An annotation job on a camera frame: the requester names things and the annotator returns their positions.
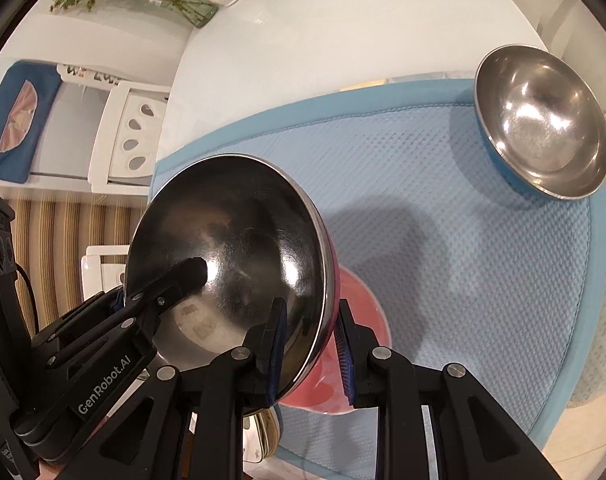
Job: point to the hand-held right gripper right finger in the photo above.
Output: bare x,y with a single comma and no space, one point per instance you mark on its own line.
347,365

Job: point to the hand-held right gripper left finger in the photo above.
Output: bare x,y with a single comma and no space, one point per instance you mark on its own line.
279,350

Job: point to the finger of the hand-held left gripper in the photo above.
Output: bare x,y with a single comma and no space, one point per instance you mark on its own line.
114,302
188,272

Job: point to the pink ceramic bowl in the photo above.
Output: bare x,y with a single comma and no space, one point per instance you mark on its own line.
368,310

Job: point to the pink steel bowl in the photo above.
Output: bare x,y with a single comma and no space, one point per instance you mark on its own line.
233,220

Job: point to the blue steel bowl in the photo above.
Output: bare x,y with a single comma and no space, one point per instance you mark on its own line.
543,120

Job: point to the white chair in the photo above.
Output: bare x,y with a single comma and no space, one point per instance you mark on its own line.
114,125
98,270

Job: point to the light blue table mat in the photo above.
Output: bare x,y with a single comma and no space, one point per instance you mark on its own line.
433,260

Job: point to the white refrigerator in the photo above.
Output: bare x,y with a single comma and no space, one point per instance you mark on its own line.
68,130

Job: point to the blue cloth cover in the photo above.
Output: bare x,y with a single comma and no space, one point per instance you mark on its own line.
43,90

